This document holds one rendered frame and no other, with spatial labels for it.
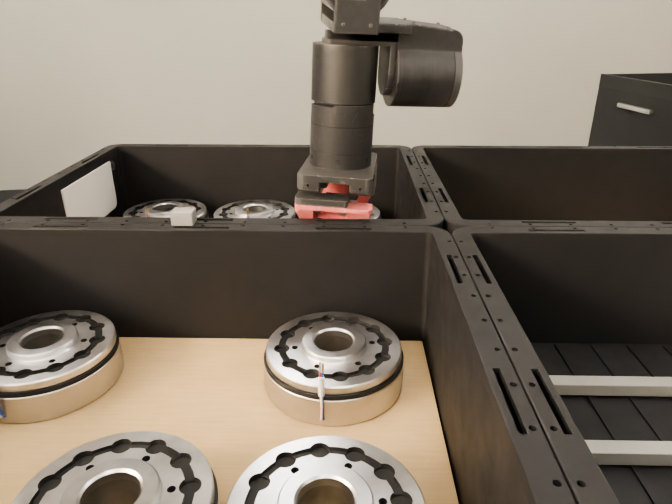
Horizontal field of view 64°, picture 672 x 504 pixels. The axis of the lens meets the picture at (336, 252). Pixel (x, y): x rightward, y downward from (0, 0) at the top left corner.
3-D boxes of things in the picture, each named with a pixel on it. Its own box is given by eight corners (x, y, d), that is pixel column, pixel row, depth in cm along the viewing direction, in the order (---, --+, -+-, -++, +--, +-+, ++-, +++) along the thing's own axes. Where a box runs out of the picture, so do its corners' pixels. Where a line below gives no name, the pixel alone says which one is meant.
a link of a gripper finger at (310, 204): (370, 255, 56) (377, 166, 52) (366, 286, 49) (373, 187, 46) (305, 249, 56) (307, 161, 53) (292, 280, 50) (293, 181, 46)
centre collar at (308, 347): (294, 362, 39) (294, 355, 38) (307, 326, 43) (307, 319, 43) (363, 368, 38) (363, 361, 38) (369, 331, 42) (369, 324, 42)
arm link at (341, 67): (309, 27, 48) (317, 29, 43) (384, 31, 49) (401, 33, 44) (307, 107, 51) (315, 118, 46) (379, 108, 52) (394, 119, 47)
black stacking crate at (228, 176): (3, 343, 50) (-30, 227, 45) (125, 227, 77) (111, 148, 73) (434, 348, 49) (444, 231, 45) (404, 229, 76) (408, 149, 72)
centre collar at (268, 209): (231, 219, 66) (231, 214, 65) (238, 206, 70) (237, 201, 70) (272, 219, 66) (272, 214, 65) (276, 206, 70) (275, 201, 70)
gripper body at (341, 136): (375, 170, 56) (381, 95, 53) (371, 200, 46) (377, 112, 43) (313, 165, 56) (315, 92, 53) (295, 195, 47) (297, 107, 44)
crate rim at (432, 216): (-28, 248, 46) (-35, 221, 45) (113, 161, 73) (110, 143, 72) (445, 252, 45) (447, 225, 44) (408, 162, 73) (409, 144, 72)
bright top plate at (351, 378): (249, 387, 37) (248, 380, 36) (283, 313, 46) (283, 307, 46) (398, 401, 35) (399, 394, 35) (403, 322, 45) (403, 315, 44)
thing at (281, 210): (206, 231, 63) (205, 226, 63) (221, 203, 73) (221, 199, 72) (292, 230, 63) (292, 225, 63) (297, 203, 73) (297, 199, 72)
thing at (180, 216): (171, 226, 44) (169, 212, 44) (176, 220, 45) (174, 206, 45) (193, 226, 44) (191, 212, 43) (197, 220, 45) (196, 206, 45)
